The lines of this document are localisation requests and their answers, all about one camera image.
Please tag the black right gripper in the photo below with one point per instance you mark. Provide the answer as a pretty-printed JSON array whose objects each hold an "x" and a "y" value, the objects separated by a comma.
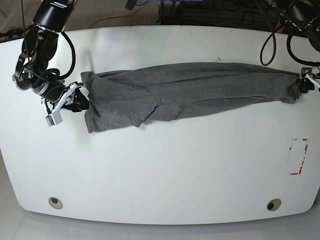
[{"x": 76, "y": 102}]

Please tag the grey T-shirt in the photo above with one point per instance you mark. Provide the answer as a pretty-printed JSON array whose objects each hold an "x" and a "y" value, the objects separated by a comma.
[{"x": 124, "y": 98}]

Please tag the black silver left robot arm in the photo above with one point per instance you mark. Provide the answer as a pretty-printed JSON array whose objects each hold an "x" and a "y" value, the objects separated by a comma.
[{"x": 304, "y": 15}]

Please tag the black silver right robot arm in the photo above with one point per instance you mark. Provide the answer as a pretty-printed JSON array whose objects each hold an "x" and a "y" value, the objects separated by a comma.
[{"x": 39, "y": 47}]

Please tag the red tape rectangle marking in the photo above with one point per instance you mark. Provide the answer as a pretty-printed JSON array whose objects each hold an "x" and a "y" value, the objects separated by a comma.
[{"x": 296, "y": 156}]

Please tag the black tripod stand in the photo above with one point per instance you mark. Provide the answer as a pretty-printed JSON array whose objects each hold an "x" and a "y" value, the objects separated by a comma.
[{"x": 12, "y": 34}]

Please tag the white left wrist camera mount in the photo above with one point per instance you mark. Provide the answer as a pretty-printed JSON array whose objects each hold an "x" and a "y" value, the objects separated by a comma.
[{"x": 311, "y": 75}]

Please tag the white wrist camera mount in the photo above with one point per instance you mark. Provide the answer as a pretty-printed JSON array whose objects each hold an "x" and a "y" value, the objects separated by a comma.
[
  {"x": 311, "y": 75},
  {"x": 53, "y": 115}
]

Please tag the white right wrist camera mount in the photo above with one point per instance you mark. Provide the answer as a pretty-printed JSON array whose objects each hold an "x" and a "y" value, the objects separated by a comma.
[{"x": 53, "y": 115}]

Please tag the left table cable grommet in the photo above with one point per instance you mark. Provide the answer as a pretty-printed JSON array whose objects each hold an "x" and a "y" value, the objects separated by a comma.
[{"x": 55, "y": 203}]

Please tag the table cable grommet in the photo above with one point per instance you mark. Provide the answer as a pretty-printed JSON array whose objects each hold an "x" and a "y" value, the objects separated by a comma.
[
  {"x": 273, "y": 205},
  {"x": 55, "y": 203}
]

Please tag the right table cable grommet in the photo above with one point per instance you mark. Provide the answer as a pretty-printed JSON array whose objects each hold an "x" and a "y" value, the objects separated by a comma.
[{"x": 273, "y": 205}]

